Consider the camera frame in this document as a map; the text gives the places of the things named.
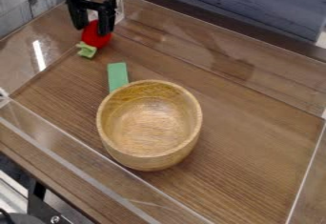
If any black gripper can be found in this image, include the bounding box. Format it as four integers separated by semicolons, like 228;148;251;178
67;0;117;36

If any red plush strawberry toy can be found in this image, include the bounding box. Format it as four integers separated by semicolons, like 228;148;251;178
76;20;112;59

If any green rectangular block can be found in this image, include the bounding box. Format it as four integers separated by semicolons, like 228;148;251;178
107;62;128;92

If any wooden bowl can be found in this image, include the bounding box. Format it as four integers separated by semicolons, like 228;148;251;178
95;80;203;172

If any clear acrylic corner bracket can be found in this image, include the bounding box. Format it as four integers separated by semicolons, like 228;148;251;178
88;0;124;24

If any black table leg bracket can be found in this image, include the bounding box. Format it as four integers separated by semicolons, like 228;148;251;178
27;180;72;224

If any black cable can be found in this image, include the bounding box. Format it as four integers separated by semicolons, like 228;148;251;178
0;208;13;224

